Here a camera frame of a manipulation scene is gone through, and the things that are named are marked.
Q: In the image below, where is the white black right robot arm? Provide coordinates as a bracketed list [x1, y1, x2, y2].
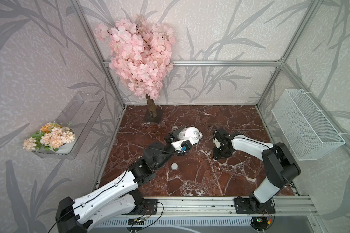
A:
[213, 128, 301, 215]

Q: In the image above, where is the clear acrylic wall shelf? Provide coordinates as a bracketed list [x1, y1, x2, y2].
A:
[34, 91, 106, 160]

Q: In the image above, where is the dark metal tree base plate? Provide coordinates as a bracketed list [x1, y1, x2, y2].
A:
[142, 107, 164, 123]

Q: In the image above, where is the grey bottle cap on table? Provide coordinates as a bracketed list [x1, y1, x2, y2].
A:
[171, 163, 178, 170]

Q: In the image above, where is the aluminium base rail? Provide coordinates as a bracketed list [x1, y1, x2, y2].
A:
[155, 196, 318, 217]

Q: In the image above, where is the white wire mesh basket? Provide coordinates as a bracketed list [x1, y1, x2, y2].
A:
[272, 88, 346, 161]

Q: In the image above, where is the white labelled plastic bottle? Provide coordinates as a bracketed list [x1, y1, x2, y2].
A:
[178, 127, 203, 145]

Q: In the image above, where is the pink blossom artificial tree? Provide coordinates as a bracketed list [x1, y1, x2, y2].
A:
[94, 15, 176, 118]

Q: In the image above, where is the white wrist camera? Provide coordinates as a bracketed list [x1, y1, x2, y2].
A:
[213, 138, 221, 149]
[171, 140, 192, 152]

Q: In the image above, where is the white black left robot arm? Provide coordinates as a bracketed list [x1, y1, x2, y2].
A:
[55, 127, 203, 233]

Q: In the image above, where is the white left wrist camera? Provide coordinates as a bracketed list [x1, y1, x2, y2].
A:
[171, 140, 192, 152]

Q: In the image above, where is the small electronics board with wires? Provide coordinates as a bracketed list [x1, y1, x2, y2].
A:
[127, 217, 146, 226]

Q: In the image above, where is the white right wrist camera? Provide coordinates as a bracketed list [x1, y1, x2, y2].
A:
[213, 138, 221, 149]

